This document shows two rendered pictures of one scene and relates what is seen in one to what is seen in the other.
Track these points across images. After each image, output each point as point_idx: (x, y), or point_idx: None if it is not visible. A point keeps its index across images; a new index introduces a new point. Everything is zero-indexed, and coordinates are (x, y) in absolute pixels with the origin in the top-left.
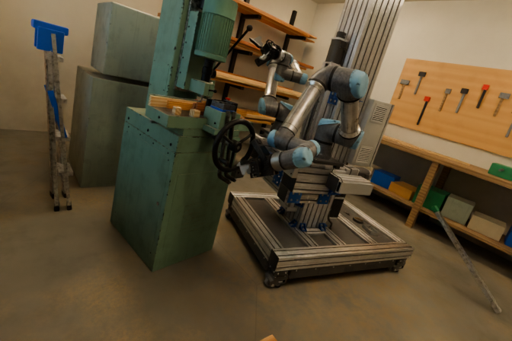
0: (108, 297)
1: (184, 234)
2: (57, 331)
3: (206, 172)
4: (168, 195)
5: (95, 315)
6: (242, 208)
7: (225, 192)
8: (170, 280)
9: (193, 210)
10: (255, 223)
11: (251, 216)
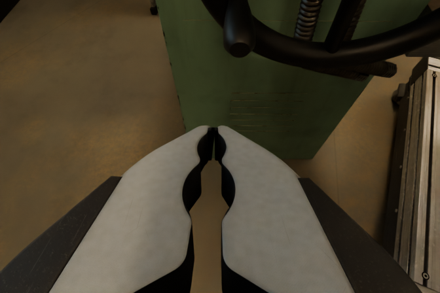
0: (120, 171)
1: (239, 132)
2: (52, 188)
3: (290, 21)
4: (173, 67)
5: (93, 189)
6: (423, 114)
7: (363, 82)
8: (205, 186)
9: (257, 103)
10: (427, 173)
11: (433, 147)
